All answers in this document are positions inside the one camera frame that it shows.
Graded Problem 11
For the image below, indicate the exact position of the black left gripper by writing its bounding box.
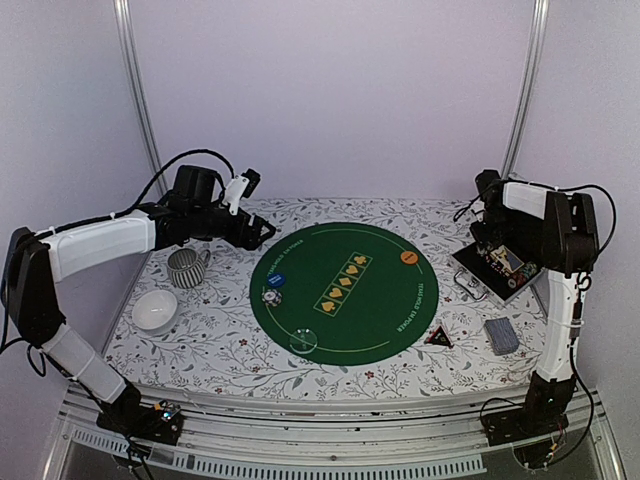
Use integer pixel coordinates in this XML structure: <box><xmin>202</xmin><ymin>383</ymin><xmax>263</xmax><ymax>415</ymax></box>
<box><xmin>189</xmin><ymin>206</ymin><xmax>277</xmax><ymax>250</ymax></box>

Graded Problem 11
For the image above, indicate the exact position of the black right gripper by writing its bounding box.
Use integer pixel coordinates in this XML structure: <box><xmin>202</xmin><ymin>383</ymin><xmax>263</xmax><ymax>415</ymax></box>
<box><xmin>472</xmin><ymin>206</ymin><xmax>515</xmax><ymax>248</ymax></box>

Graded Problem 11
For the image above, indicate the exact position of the blue small blind button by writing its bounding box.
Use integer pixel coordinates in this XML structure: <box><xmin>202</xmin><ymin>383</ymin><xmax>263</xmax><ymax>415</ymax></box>
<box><xmin>266</xmin><ymin>272</ymin><xmax>286</xmax><ymax>289</ymax></box>

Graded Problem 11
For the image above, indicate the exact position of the stack of poker chips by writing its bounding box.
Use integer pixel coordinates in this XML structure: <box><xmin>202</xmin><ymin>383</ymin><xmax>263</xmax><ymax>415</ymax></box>
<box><xmin>261</xmin><ymin>289</ymin><xmax>283</xmax><ymax>307</ymax></box>

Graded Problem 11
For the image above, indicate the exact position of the orange big blind button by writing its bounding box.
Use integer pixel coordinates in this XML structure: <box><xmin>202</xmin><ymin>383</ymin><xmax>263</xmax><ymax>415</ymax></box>
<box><xmin>400</xmin><ymin>251</ymin><xmax>419</xmax><ymax>265</ymax></box>

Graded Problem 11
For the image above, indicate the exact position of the clear round dealer button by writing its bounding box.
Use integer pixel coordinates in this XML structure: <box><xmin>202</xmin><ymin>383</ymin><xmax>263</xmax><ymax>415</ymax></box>
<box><xmin>289</xmin><ymin>328</ymin><xmax>318</xmax><ymax>355</ymax></box>

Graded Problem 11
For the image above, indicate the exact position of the black red triangular card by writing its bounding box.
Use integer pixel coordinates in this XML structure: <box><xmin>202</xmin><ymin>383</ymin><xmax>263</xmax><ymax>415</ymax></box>
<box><xmin>424</xmin><ymin>325</ymin><xmax>453</xmax><ymax>349</ymax></box>

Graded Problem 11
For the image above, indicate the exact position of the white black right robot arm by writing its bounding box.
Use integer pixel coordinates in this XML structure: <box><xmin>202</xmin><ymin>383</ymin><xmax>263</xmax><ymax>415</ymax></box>
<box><xmin>471</xmin><ymin>169</ymin><xmax>607</xmax><ymax>436</ymax></box>

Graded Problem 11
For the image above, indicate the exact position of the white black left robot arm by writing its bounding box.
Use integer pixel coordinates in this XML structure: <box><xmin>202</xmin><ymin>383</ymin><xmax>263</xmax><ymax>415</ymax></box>
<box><xmin>1</xmin><ymin>165</ymin><xmax>275</xmax><ymax>435</ymax></box>

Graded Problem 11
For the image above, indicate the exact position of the aluminium poker chip case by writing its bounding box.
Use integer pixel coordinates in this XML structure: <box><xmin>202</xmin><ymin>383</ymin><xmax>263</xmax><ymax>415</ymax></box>
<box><xmin>451</xmin><ymin>172</ymin><xmax>546</xmax><ymax>312</ymax></box>

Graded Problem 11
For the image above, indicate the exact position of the striped ceramic mug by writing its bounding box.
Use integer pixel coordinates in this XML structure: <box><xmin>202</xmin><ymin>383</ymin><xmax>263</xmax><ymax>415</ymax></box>
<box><xmin>167</xmin><ymin>248</ymin><xmax>211</xmax><ymax>289</ymax></box>

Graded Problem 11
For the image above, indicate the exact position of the deck of playing cards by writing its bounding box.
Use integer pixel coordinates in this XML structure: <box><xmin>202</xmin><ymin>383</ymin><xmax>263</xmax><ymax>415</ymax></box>
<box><xmin>484</xmin><ymin>317</ymin><xmax>519</xmax><ymax>356</ymax></box>

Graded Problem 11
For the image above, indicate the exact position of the round green poker mat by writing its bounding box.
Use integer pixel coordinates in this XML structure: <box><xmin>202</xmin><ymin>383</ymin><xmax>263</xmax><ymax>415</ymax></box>
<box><xmin>249</xmin><ymin>222</ymin><xmax>439</xmax><ymax>366</ymax></box>

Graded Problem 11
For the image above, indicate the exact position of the floral patterned tablecloth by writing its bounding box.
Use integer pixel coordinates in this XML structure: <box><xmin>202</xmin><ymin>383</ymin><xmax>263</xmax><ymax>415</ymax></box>
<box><xmin>105</xmin><ymin>199</ymin><xmax>546</xmax><ymax>401</ymax></box>

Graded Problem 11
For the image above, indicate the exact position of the white ceramic bowl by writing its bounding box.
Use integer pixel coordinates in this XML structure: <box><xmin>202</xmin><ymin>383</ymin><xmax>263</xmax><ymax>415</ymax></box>
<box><xmin>132</xmin><ymin>290</ymin><xmax>178</xmax><ymax>336</ymax></box>

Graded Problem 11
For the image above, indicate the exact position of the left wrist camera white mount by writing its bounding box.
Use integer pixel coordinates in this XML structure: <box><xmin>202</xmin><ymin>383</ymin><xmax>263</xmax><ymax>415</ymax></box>
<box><xmin>222</xmin><ymin>169</ymin><xmax>261</xmax><ymax>216</ymax></box>

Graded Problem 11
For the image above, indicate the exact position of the right aluminium frame post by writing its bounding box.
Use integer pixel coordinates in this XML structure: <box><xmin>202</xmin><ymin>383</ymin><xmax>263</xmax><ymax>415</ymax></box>
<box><xmin>500</xmin><ymin>0</ymin><xmax>550</xmax><ymax>179</ymax></box>

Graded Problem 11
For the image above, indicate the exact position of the aluminium frame post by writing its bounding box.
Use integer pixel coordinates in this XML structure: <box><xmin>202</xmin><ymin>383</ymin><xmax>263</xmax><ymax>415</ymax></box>
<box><xmin>500</xmin><ymin>0</ymin><xmax>550</xmax><ymax>179</ymax></box>
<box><xmin>113</xmin><ymin>0</ymin><xmax>162</xmax><ymax>174</ymax></box>

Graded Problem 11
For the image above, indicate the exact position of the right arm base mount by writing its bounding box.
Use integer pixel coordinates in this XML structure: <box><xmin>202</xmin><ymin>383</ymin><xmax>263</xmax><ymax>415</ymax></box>
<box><xmin>479</xmin><ymin>397</ymin><xmax>569</xmax><ymax>471</ymax></box>

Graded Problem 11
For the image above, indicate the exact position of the aluminium front rail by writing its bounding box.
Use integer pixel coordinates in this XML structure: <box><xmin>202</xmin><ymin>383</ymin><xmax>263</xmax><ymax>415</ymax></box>
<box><xmin>43</xmin><ymin>386</ymin><xmax>631</xmax><ymax>479</ymax></box>

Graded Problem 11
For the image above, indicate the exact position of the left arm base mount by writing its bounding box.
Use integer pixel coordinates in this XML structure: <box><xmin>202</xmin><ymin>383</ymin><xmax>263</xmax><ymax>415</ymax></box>
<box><xmin>97</xmin><ymin>400</ymin><xmax>184</xmax><ymax>446</ymax></box>

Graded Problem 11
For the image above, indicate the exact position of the left aluminium frame post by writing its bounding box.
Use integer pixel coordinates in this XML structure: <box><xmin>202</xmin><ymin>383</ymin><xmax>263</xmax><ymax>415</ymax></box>
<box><xmin>113</xmin><ymin>0</ymin><xmax>162</xmax><ymax>174</ymax></box>

